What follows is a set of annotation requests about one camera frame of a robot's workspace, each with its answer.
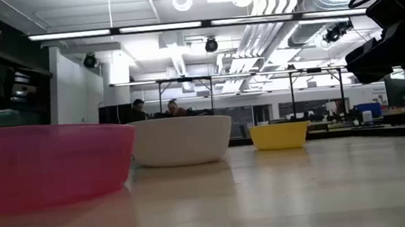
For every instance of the black framed glass partition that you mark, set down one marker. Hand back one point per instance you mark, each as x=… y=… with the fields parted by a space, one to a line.
x=36 y=85

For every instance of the white bowl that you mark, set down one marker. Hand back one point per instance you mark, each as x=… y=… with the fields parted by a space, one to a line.
x=183 y=141

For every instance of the white cylinder container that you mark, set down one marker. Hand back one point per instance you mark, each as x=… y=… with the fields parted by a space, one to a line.
x=367 y=117

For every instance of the yellow plastic bowl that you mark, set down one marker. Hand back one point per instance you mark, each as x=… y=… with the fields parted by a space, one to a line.
x=279 y=136

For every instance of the black computer monitor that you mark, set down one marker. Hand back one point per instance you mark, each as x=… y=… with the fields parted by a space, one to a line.
x=113 y=114
x=399 y=92

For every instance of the translucent pink plastic bowl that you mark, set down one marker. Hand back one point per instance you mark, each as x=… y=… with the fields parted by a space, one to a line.
x=43 y=166

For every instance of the person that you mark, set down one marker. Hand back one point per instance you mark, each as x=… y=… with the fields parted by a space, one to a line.
x=174 y=108
x=137 y=106

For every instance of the black ceiling spotlight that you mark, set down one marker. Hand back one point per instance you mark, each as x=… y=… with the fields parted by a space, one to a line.
x=211 y=45
x=89 y=61
x=336 y=32

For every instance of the blue storage bin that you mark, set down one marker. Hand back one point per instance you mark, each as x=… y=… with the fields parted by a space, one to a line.
x=368 y=109

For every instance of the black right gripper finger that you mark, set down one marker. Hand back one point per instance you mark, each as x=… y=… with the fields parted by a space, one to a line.
x=398 y=55
x=381 y=38

